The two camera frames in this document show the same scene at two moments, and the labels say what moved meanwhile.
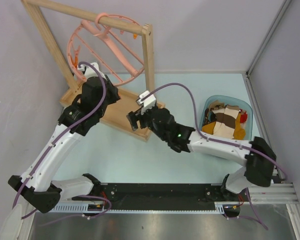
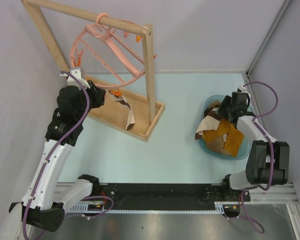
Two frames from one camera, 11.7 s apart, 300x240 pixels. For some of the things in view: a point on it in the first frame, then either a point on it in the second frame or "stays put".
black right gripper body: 149,122 -> 225,107
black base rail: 162,195 stays put
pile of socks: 226,120 stays put
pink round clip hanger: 113,43 stays put
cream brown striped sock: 225,124 -> 118,96
